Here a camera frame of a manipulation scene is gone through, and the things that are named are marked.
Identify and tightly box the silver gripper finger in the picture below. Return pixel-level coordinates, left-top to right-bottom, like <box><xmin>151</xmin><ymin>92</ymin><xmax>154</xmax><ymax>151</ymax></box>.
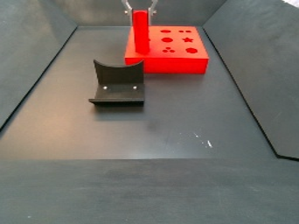
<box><xmin>121</xmin><ymin>0</ymin><xmax>134</xmax><ymax>25</ymax></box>
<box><xmin>147</xmin><ymin>0</ymin><xmax>159</xmax><ymax>25</ymax></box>

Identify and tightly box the red arch peg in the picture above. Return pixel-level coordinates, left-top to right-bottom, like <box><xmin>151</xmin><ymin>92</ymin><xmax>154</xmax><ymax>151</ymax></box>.
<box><xmin>133</xmin><ymin>10</ymin><xmax>150</xmax><ymax>54</ymax></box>

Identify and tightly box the red shape sorter block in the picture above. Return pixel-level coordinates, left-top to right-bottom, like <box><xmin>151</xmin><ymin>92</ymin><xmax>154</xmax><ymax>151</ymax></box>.
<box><xmin>125</xmin><ymin>26</ymin><xmax>210</xmax><ymax>74</ymax></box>

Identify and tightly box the black curved holder stand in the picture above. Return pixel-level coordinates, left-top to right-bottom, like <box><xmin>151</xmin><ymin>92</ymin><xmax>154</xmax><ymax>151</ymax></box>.
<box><xmin>88</xmin><ymin>60</ymin><xmax>146</xmax><ymax>105</ymax></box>

